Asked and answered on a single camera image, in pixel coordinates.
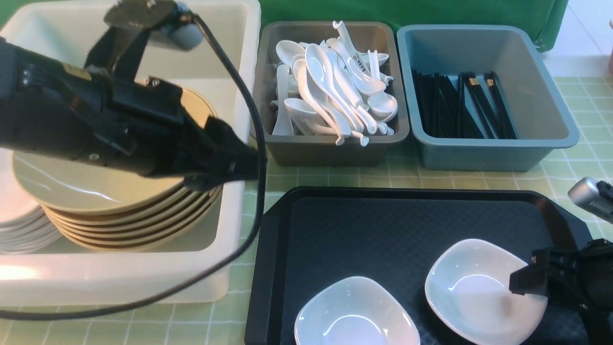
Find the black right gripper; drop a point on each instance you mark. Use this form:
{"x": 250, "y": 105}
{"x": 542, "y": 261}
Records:
{"x": 578, "y": 280}

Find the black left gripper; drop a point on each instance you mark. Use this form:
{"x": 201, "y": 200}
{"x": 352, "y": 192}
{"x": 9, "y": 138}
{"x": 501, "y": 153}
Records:
{"x": 145, "y": 129}

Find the white square dish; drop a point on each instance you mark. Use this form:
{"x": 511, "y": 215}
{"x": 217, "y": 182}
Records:
{"x": 468, "y": 289}
{"x": 354, "y": 311}

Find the beige noodle bowl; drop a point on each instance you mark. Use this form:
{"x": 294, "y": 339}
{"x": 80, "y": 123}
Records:
{"x": 89, "y": 190}

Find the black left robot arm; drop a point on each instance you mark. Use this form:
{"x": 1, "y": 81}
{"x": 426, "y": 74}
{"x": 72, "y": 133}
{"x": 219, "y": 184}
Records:
{"x": 57, "y": 111}

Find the bottom stacked beige bowl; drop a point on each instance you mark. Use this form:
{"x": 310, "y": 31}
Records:
{"x": 194, "y": 232}

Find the grey plastic spoon bin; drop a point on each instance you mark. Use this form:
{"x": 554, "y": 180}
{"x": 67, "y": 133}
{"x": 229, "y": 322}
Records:
{"x": 321, "y": 150}

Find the large white plastic tub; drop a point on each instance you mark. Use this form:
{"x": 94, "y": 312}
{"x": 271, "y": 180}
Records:
{"x": 67, "y": 274}

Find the black plastic serving tray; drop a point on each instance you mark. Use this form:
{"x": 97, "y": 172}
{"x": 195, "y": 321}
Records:
{"x": 315, "y": 236}

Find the pile of white spoons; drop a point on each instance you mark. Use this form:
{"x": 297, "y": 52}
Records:
{"x": 332, "y": 89}

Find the blue plastic chopstick bin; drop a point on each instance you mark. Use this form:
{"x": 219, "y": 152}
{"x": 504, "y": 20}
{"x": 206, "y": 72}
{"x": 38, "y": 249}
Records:
{"x": 538, "y": 113}

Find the green checkered tablecloth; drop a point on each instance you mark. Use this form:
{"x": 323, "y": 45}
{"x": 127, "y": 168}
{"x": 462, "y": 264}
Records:
{"x": 223, "y": 322}

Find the pile of black chopsticks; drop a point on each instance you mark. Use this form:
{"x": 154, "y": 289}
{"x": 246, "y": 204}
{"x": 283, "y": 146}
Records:
{"x": 469, "y": 107}

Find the stack of white plates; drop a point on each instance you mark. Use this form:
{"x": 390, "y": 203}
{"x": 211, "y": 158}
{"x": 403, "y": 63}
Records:
{"x": 24, "y": 227}

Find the green cloth backdrop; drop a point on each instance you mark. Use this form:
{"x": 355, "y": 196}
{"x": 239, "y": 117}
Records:
{"x": 540, "y": 19}

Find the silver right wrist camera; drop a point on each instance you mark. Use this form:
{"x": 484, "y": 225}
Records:
{"x": 593, "y": 196}

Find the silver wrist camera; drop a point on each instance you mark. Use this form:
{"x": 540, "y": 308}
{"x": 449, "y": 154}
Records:
{"x": 169, "y": 22}
{"x": 593, "y": 196}

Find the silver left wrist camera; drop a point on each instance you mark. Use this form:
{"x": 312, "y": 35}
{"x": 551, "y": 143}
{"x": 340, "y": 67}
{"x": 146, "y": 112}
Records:
{"x": 169, "y": 22}

